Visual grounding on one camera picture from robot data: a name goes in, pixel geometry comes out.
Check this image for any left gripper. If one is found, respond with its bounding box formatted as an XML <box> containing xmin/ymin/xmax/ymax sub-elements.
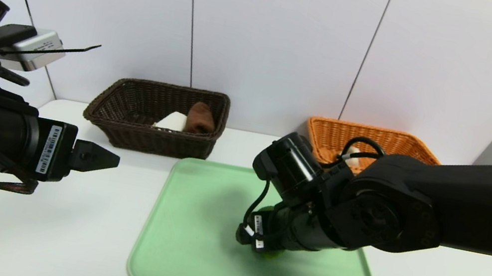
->
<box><xmin>0</xmin><ymin>102</ymin><xmax>126</xmax><ymax>199</ymax></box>

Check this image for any white soap bar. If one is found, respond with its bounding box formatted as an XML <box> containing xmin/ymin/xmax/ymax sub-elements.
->
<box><xmin>152</xmin><ymin>108</ymin><xmax>189</xmax><ymax>134</ymax></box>

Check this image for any brown towel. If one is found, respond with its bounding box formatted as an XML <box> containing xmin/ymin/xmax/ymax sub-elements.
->
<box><xmin>184</xmin><ymin>100</ymin><xmax>220</xmax><ymax>138</ymax></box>

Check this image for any green lime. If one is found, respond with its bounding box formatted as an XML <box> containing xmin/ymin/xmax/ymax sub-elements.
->
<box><xmin>250</xmin><ymin>204</ymin><xmax>296</xmax><ymax>263</ymax></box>

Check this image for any white round bun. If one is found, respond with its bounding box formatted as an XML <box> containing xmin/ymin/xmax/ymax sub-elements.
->
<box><xmin>342</xmin><ymin>145</ymin><xmax>364</xmax><ymax>169</ymax></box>

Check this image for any dark brown wicker basket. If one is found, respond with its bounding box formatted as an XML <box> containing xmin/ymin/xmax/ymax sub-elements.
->
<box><xmin>78</xmin><ymin>70</ymin><xmax>233</xmax><ymax>166</ymax></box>

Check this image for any orange wicker basket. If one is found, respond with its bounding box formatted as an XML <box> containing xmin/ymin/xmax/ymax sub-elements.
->
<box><xmin>299</xmin><ymin>114</ymin><xmax>446</xmax><ymax>190</ymax></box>

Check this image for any thin black zip tie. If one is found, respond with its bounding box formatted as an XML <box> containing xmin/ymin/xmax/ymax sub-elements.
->
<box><xmin>1</xmin><ymin>28</ymin><xmax>102</xmax><ymax>73</ymax></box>

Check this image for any light green plastic tray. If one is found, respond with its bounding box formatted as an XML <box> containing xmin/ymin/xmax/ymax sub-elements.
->
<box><xmin>125</xmin><ymin>149</ymin><xmax>401</xmax><ymax>276</ymax></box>

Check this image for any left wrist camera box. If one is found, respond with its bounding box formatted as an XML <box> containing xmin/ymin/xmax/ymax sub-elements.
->
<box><xmin>0</xmin><ymin>21</ymin><xmax>70</xmax><ymax>79</ymax></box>

